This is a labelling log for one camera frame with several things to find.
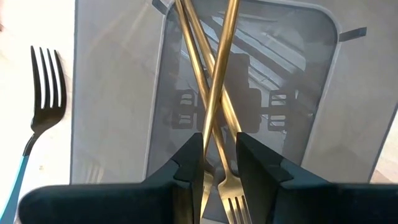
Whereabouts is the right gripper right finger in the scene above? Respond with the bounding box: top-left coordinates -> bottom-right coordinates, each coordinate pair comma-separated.
236,132 -> 398,224

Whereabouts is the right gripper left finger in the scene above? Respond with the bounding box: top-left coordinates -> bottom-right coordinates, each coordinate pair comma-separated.
18,132 -> 205,224

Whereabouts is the blue-handled black fork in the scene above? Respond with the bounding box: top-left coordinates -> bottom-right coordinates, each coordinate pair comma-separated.
0,45 -> 68,224

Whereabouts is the translucent gray plastic bin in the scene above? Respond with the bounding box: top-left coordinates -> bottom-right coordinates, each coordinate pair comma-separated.
70,0 -> 398,224

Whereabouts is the gold fork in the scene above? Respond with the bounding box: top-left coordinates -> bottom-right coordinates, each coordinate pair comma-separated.
174,0 -> 253,224
198,0 -> 242,220
182,0 -> 243,134

